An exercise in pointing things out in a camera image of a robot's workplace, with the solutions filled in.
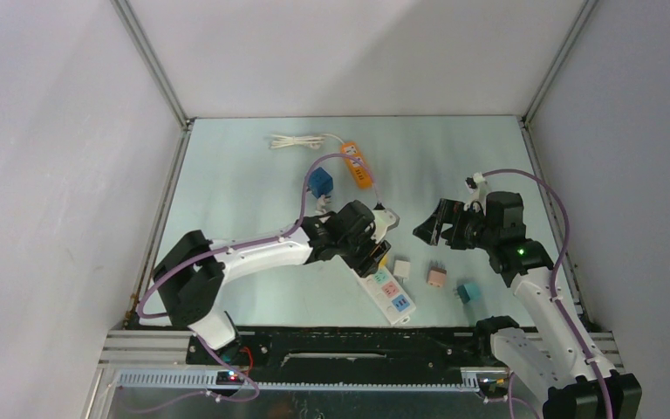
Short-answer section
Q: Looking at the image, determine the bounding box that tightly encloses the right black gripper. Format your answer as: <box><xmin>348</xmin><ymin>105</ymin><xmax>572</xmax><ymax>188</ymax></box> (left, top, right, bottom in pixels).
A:
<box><xmin>413</xmin><ymin>198</ymin><xmax>498</xmax><ymax>251</ymax></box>

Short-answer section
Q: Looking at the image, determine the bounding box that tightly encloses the blue cube socket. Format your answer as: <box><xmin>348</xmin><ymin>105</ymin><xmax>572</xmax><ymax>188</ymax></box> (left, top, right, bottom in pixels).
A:
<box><xmin>307</xmin><ymin>167</ymin><xmax>334</xmax><ymax>198</ymax></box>

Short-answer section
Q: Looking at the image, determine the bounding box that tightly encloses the white multicolour power strip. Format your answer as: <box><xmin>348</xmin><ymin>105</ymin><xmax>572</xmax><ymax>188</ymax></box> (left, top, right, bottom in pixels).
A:
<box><xmin>355</xmin><ymin>267</ymin><xmax>416</xmax><ymax>326</ymax></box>

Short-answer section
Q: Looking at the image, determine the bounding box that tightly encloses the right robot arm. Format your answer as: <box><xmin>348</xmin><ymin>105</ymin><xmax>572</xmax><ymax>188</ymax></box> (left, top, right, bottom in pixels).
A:
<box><xmin>413</xmin><ymin>191</ymin><xmax>642</xmax><ymax>418</ymax></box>

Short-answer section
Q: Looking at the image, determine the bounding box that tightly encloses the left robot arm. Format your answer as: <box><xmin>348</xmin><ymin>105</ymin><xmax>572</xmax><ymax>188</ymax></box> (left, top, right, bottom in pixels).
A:
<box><xmin>137</xmin><ymin>200</ymin><xmax>400</xmax><ymax>364</ymax></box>

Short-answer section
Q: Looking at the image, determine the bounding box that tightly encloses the pink plug adapter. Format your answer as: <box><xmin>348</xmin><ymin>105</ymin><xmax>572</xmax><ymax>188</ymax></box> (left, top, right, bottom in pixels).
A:
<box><xmin>426</xmin><ymin>264</ymin><xmax>448</xmax><ymax>288</ymax></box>

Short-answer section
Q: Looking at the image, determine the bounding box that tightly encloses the white plug adapter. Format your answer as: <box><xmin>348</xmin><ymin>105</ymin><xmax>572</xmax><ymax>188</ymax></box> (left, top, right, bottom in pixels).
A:
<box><xmin>392</xmin><ymin>259</ymin><xmax>411</xmax><ymax>285</ymax></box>

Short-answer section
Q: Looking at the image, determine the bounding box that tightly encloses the teal plug adapter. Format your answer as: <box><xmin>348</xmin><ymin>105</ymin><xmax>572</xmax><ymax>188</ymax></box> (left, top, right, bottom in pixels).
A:
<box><xmin>455</xmin><ymin>282</ymin><xmax>482</xmax><ymax>304</ymax></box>

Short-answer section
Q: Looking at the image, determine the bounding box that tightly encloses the orange power strip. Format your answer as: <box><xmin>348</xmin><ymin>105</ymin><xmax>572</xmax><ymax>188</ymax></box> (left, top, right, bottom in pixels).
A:
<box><xmin>340</xmin><ymin>141</ymin><xmax>373</xmax><ymax>189</ymax></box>

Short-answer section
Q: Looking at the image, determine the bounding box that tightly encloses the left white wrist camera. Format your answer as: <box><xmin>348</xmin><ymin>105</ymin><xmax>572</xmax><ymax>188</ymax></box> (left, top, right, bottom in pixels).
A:
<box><xmin>373</xmin><ymin>208</ymin><xmax>400</xmax><ymax>242</ymax></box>

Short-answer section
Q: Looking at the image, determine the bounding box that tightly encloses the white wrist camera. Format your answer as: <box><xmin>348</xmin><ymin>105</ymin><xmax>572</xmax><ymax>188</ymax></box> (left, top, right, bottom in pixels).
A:
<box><xmin>464</xmin><ymin>172</ymin><xmax>489</xmax><ymax>212</ymax></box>
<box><xmin>373</xmin><ymin>208</ymin><xmax>400</xmax><ymax>242</ymax></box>

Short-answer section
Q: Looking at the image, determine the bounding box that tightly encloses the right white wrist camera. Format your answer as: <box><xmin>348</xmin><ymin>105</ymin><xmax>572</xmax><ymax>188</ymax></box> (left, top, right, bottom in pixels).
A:
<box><xmin>464</xmin><ymin>172</ymin><xmax>489</xmax><ymax>212</ymax></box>

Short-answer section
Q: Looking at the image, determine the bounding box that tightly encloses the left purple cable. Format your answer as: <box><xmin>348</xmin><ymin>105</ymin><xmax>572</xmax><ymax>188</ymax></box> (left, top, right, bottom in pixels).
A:
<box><xmin>135</xmin><ymin>152</ymin><xmax>386</xmax><ymax>403</ymax></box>

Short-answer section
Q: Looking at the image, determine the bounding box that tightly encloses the purple cable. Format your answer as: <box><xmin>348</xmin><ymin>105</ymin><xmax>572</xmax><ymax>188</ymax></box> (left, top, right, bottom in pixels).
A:
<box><xmin>479</xmin><ymin>168</ymin><xmax>617</xmax><ymax>419</ymax></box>
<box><xmin>135</xmin><ymin>152</ymin><xmax>386</xmax><ymax>403</ymax></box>

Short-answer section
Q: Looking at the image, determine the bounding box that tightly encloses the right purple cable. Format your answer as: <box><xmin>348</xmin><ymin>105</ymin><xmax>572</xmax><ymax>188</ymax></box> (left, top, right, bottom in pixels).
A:
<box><xmin>479</xmin><ymin>168</ymin><xmax>617</xmax><ymax>419</ymax></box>

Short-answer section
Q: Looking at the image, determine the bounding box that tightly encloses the white coiled cord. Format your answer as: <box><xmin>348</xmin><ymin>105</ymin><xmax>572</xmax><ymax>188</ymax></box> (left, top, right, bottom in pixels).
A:
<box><xmin>270</xmin><ymin>133</ymin><xmax>348</xmax><ymax>152</ymax></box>

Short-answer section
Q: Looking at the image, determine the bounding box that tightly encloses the grey cable duct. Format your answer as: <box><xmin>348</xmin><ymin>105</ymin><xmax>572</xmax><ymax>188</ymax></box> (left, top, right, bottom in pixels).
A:
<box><xmin>115</xmin><ymin>369</ymin><xmax>479</xmax><ymax>393</ymax></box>

